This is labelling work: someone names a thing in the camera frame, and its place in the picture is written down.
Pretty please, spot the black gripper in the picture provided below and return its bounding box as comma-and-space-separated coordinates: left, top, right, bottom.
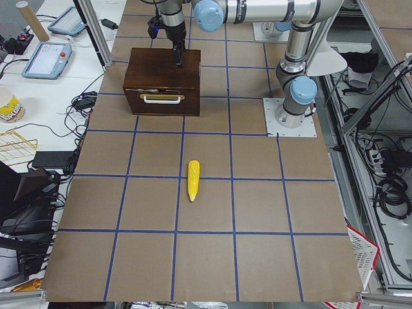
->
165, 24, 187, 68

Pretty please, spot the wooden drawer with white handle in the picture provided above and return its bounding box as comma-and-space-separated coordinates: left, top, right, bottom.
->
124, 88, 200, 117

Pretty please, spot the yellow toy corn cob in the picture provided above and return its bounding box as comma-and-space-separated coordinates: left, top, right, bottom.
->
187, 160, 200, 202

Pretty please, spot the dark brown wooden box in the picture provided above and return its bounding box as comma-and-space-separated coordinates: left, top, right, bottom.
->
122, 47, 202, 117

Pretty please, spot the black power adapter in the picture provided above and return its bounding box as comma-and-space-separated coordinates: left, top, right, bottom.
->
100, 19, 118, 30

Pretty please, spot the far blue teach pendant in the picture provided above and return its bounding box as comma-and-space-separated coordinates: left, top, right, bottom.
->
47, 6, 85, 37

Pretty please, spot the blue teach pendant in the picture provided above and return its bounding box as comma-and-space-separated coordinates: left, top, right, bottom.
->
47, 6, 85, 37
21, 42, 72, 80

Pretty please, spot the near blue teach pendant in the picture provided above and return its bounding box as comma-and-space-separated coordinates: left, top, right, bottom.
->
21, 42, 72, 80

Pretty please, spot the white chair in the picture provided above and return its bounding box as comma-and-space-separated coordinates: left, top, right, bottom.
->
306, 13, 347, 77

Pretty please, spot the cardboard tube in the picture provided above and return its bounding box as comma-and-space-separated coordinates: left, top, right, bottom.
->
15, 1, 50, 42

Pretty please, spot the yellow popcorn paper cup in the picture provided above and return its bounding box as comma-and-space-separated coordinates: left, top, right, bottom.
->
0, 86, 26, 123

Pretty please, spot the white red plastic basket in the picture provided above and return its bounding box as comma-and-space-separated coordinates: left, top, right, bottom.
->
347, 225, 380, 290

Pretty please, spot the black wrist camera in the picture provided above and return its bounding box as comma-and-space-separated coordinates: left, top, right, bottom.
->
147, 17, 161, 39

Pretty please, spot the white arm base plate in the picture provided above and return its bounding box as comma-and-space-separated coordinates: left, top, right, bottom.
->
263, 98, 317, 138
253, 21, 292, 44

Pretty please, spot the aluminium frame post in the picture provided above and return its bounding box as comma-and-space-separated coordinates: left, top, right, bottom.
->
73, 0, 113, 68

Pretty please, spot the gold wire rack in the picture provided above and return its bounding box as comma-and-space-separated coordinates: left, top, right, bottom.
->
0, 131, 38, 165

